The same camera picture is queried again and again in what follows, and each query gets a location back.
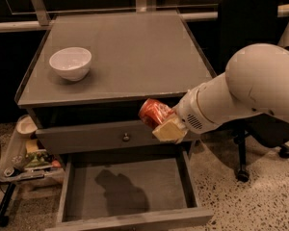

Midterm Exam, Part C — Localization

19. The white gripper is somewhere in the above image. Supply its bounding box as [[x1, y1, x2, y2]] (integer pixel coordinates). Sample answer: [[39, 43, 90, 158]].
[[152, 88, 219, 143]]

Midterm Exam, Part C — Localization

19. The red crushed coke can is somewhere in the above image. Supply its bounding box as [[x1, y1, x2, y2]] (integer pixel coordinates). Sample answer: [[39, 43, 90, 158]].
[[139, 98, 173, 129]]

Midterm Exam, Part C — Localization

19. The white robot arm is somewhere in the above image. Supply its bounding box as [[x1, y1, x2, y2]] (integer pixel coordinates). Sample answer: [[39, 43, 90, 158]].
[[153, 43, 289, 147]]

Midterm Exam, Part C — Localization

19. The round metal drawer knob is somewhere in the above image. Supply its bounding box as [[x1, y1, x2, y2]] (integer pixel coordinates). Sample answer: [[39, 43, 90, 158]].
[[122, 133, 130, 142]]

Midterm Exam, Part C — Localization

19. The open grey middle drawer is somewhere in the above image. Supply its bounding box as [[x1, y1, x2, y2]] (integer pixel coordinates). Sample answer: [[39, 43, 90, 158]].
[[45, 144, 213, 231]]

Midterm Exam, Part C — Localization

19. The grey drawer cabinet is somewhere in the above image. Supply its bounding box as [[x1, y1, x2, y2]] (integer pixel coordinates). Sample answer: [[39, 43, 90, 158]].
[[13, 10, 221, 231]]

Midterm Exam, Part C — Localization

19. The grey top drawer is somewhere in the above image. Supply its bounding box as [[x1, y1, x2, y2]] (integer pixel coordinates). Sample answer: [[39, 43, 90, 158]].
[[35, 114, 207, 156]]

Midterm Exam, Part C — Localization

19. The white ceramic bowl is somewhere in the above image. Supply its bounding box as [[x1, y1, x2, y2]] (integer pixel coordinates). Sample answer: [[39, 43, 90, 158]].
[[49, 47, 92, 81]]

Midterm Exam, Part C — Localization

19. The black office chair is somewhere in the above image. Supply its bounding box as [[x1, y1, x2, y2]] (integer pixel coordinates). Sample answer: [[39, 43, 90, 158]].
[[209, 0, 289, 182]]

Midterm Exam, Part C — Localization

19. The green snack bag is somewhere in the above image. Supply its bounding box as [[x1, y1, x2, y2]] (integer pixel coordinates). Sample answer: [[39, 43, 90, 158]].
[[25, 151, 52, 168]]

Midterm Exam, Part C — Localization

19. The white paper cup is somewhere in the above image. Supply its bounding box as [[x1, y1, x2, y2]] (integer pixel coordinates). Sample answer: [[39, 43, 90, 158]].
[[16, 115, 38, 136]]

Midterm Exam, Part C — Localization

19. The metal railing bar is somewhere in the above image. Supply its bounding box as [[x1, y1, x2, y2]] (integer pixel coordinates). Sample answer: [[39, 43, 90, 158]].
[[0, 0, 289, 34]]

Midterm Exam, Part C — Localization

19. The black tray stand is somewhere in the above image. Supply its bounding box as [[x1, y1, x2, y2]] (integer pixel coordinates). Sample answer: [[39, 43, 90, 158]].
[[0, 183, 15, 227]]

